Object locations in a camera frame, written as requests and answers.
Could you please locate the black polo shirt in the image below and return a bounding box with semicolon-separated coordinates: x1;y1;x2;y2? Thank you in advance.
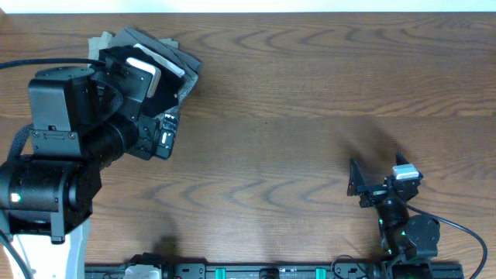
98;44;185;117

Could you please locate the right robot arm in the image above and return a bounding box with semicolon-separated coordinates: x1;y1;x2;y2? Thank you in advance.
347;152;440;262

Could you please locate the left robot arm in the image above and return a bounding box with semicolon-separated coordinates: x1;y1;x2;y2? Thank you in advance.
1;45;185;278

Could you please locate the white folded shirt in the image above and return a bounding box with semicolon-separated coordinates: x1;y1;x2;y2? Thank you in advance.
133;43;185;78

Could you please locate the dark grey folded garment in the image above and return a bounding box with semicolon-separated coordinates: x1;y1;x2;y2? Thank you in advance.
108;26;202;114

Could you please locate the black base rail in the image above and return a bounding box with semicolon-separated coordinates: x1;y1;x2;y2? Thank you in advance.
84;253;464;279

